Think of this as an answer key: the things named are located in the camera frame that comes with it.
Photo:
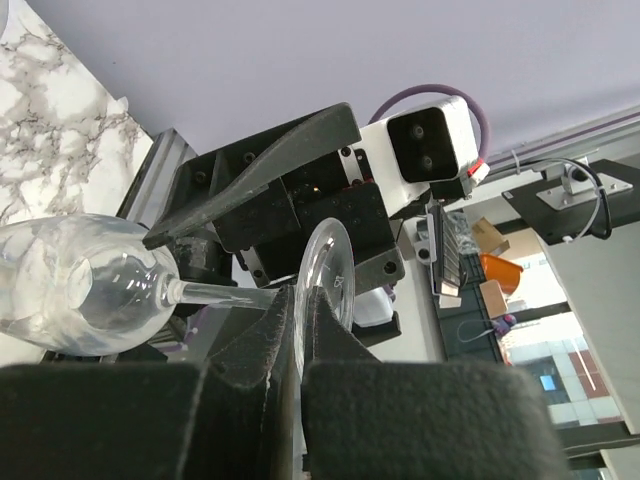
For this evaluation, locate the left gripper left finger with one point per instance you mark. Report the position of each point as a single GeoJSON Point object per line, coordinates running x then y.
{"type": "Point", "coordinates": [229, 418]}

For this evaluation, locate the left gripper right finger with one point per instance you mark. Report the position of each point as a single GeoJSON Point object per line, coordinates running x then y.
{"type": "Point", "coordinates": [368, 419]}

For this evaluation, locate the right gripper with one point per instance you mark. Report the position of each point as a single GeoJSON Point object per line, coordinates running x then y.
{"type": "Point", "coordinates": [267, 231]}

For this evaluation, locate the clear glass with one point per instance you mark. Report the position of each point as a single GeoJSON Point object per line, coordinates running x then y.
{"type": "Point", "coordinates": [85, 285]}

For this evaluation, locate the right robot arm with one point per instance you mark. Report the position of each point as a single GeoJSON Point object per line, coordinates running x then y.
{"type": "Point", "coordinates": [198, 179]}

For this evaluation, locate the orange bin in background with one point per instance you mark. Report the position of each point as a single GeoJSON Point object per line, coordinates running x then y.
{"type": "Point", "coordinates": [506, 273]}

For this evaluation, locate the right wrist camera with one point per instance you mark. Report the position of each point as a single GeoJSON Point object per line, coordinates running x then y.
{"type": "Point", "coordinates": [409, 151]}

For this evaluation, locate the overhead camera mount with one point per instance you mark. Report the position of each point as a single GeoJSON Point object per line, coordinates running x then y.
{"type": "Point", "coordinates": [562, 207]}

